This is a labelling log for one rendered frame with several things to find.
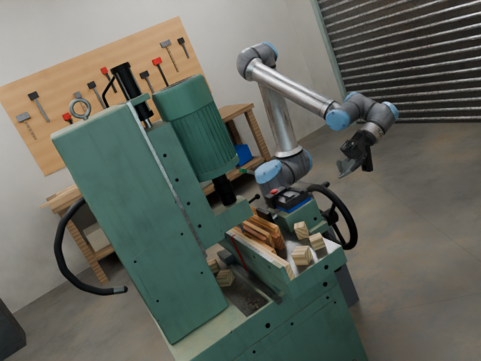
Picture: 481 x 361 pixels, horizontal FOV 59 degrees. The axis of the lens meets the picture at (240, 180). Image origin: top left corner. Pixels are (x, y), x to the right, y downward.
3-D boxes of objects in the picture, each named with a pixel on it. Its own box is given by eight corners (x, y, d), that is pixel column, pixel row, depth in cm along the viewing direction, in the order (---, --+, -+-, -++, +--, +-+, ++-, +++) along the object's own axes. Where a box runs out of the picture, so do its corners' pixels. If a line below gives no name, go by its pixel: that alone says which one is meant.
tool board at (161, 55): (212, 92, 483) (180, 14, 455) (45, 176, 409) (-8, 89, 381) (211, 93, 487) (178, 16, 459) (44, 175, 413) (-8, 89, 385)
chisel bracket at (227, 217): (255, 218, 146) (247, 198, 143) (222, 239, 141) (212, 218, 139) (247, 214, 152) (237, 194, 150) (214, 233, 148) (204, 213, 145)
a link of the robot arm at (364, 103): (342, 95, 177) (368, 109, 172) (356, 87, 184) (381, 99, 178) (336, 114, 184) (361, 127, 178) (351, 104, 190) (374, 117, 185)
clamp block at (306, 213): (324, 220, 150) (316, 198, 147) (294, 240, 146) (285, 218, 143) (301, 211, 163) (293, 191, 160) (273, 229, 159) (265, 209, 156)
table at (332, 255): (371, 245, 130) (366, 229, 128) (293, 301, 121) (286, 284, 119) (275, 206, 185) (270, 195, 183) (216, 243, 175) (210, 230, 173)
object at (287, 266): (295, 277, 120) (290, 263, 119) (290, 281, 120) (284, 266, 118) (218, 226, 174) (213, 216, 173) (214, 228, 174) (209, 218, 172)
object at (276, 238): (285, 247, 138) (280, 235, 136) (280, 250, 137) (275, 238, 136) (251, 228, 161) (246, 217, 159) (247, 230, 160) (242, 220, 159)
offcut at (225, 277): (235, 277, 153) (230, 268, 152) (230, 286, 149) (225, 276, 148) (224, 278, 155) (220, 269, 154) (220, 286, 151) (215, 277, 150)
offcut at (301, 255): (313, 256, 127) (308, 245, 125) (308, 265, 123) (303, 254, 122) (300, 256, 129) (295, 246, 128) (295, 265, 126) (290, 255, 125)
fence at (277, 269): (290, 281, 120) (283, 265, 118) (285, 284, 119) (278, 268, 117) (214, 228, 174) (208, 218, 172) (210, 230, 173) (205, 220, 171)
